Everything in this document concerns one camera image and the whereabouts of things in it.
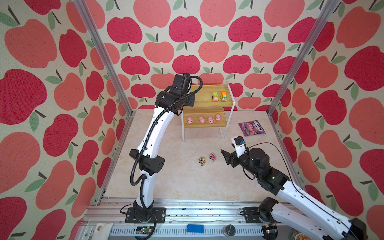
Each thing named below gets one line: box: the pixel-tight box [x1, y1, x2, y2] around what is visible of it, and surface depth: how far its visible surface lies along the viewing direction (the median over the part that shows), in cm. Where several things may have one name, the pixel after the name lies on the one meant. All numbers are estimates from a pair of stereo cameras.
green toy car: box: [212, 92, 219, 102], surface depth 82 cm
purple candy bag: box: [238, 120, 267, 137], surface depth 110 cm
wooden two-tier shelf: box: [181, 81, 236, 142], surface depth 92 cm
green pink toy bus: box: [198, 156, 206, 166], surface depth 93 cm
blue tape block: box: [186, 224, 205, 233], surface depth 72 cm
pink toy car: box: [209, 152, 217, 162], surface depth 95 cm
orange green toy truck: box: [220, 91, 228, 102], surface depth 82 cm
